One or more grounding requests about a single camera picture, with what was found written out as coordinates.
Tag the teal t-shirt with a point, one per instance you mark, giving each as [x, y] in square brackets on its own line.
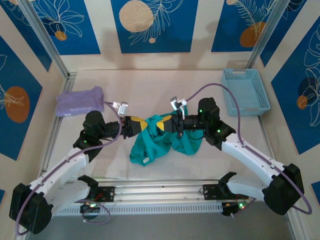
[150, 147]

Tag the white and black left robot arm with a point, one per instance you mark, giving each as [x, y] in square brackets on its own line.
[62, 165]

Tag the folded purple t-shirt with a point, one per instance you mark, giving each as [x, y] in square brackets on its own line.
[77, 102]

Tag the light blue plastic basket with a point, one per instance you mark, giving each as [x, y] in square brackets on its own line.
[243, 92]

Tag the black controller board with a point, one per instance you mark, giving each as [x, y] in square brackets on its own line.
[87, 207]
[232, 208]

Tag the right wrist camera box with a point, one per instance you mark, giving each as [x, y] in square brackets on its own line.
[175, 102]

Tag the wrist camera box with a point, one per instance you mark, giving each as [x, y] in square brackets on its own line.
[123, 108]
[175, 102]

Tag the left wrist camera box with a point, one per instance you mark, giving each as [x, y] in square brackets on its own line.
[123, 108]

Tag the aluminium table side rail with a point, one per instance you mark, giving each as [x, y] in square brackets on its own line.
[266, 136]
[53, 140]

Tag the long aluminium base rail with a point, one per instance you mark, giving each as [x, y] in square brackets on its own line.
[160, 190]

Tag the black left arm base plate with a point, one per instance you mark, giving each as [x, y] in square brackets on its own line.
[107, 193]

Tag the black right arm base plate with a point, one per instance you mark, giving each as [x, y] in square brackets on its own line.
[211, 192]

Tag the aluminium frame post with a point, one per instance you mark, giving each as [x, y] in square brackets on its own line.
[47, 42]
[265, 32]

